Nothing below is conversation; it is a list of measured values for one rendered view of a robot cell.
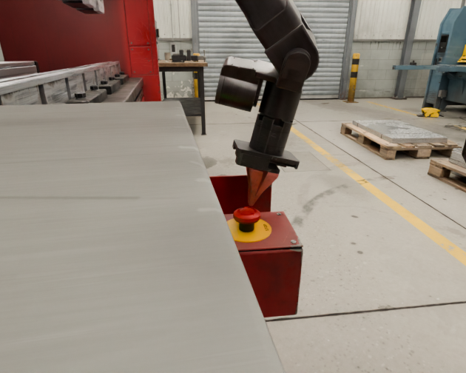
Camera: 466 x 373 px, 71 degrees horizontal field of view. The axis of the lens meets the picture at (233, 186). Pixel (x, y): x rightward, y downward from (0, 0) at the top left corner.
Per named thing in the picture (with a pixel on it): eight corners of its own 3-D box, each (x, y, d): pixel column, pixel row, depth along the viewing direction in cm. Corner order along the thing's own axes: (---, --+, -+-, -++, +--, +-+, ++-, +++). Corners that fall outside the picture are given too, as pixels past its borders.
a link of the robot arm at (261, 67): (315, 55, 41) (311, 35, 47) (227, 31, 40) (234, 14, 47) (285, 134, 49) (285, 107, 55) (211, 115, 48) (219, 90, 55)
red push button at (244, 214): (262, 239, 46) (263, 216, 44) (234, 240, 45) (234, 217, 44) (257, 225, 49) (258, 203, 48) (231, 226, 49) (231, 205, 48)
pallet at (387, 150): (458, 158, 339) (462, 144, 333) (385, 160, 332) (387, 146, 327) (396, 132, 449) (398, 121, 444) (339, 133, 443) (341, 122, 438)
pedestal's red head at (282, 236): (297, 316, 48) (308, 205, 41) (188, 325, 46) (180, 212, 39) (268, 243, 66) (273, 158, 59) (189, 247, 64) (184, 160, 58)
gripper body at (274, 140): (231, 149, 56) (242, 106, 53) (286, 160, 58) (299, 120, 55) (235, 160, 50) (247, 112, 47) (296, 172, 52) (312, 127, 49)
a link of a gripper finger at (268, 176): (222, 192, 59) (234, 142, 56) (259, 199, 60) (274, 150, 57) (225, 208, 52) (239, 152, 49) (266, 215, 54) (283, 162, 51)
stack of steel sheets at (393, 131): (447, 142, 342) (449, 137, 340) (390, 143, 337) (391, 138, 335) (396, 123, 434) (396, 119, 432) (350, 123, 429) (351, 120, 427)
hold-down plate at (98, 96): (89, 112, 83) (88, 101, 82) (67, 113, 82) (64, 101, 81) (107, 98, 110) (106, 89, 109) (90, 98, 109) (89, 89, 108)
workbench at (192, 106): (209, 135, 431) (206, 7, 374) (152, 137, 422) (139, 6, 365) (204, 112, 596) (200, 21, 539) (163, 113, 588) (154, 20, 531)
